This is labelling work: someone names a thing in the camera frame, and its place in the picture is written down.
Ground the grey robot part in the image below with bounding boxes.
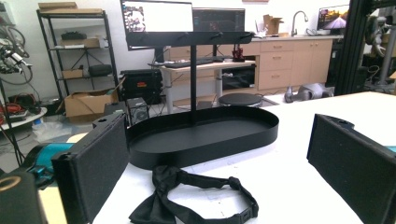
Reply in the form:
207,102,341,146
283,82,336,104

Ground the large computer monitor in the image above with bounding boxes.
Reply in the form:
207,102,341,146
120,0,195,51

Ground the black metal shelf rack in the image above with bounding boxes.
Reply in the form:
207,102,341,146
35,8,120,101

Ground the light wooden desk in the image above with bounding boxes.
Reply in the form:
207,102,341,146
148,59,257,115

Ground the red and black figure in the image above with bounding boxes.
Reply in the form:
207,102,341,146
231,43,248,63

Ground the black computer tower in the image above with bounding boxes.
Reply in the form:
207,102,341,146
125,96,150,126

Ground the dark computer monitor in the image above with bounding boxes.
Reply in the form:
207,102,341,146
191,7,247,33

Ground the black bag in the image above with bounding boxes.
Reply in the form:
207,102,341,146
88,63,113,77

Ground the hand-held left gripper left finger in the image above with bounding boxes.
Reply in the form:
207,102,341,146
50,113,131,224

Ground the flat cardboard box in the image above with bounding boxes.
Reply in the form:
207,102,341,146
37,1,78,10

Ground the black object with gold ring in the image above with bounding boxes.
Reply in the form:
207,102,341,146
0,170,49,224

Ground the long cardboard board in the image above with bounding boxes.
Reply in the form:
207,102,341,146
38,7,104,15

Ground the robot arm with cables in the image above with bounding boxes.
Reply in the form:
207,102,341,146
0,26,34,86

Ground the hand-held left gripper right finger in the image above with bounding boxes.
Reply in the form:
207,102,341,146
306,113,396,224

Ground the clear plastic bag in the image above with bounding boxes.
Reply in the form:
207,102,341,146
31,120,73,143

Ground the black equipment case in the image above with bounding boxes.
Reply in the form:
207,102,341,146
119,68,163,105

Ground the black stand with oval tray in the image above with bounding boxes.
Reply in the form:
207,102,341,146
125,31,280,171

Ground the open cardboard box on counter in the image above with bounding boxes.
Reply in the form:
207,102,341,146
262,14,285,36

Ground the light wooden cabinet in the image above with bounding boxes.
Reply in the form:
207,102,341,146
167,34,344,95

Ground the large open cardboard box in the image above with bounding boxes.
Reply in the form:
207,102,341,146
63,88,120,123

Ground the small cardboard box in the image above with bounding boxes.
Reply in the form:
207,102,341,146
61,68,85,79

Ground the black bow tie with strap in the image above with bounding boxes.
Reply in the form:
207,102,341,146
128,164,260,224

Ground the round black stool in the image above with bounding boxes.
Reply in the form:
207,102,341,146
217,92,264,108

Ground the metal faucet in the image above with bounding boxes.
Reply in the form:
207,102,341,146
290,10,309,37

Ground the round white table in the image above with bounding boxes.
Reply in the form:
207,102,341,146
0,106,49,131

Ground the black metal frame post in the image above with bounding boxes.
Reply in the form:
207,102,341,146
333,0,376,96

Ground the monitor with colourful picture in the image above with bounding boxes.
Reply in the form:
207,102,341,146
317,4,351,32

